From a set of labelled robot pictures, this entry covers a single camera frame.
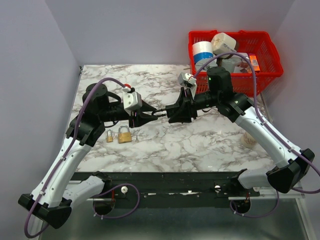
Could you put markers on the white plastic bottle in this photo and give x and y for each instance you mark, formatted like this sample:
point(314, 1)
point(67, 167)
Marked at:
point(247, 140)

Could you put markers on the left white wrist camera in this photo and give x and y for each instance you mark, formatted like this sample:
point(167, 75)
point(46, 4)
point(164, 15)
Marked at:
point(132, 101)

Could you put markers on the large brass padlock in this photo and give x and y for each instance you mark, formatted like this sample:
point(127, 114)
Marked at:
point(124, 134)

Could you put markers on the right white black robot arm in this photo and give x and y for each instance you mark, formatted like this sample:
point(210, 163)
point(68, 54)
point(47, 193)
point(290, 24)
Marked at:
point(291, 163)

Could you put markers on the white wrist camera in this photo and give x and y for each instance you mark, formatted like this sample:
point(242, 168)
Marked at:
point(187, 80)
point(132, 101)

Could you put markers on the small brass padlock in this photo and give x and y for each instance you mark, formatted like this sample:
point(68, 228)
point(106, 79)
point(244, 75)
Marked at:
point(110, 136)

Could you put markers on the beige paper roll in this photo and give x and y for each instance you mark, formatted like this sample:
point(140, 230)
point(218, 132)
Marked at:
point(223, 43)

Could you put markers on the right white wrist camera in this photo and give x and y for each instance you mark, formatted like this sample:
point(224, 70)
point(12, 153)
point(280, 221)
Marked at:
point(187, 80)

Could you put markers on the orange small box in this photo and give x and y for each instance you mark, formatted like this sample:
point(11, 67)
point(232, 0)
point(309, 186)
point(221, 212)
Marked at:
point(254, 62)

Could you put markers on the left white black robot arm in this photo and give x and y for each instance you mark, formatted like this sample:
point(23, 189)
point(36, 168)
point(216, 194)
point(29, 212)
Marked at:
point(51, 201)

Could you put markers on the grey box in basket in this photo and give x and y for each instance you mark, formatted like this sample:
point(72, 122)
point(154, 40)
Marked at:
point(233, 65)

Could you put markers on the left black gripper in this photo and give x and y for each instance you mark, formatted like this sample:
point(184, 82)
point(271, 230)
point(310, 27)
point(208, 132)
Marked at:
point(140, 120)

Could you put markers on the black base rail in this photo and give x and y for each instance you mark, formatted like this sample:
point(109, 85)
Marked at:
point(162, 190)

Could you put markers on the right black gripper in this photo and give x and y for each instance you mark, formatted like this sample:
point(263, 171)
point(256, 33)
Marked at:
point(186, 111)

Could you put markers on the black padlock with keys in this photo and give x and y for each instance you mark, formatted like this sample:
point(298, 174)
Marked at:
point(166, 111)

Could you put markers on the white blue tape roll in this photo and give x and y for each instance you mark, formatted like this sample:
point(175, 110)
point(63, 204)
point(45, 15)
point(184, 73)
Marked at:
point(202, 51)

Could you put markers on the aluminium frame rail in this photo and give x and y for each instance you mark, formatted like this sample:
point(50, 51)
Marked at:
point(270, 193)

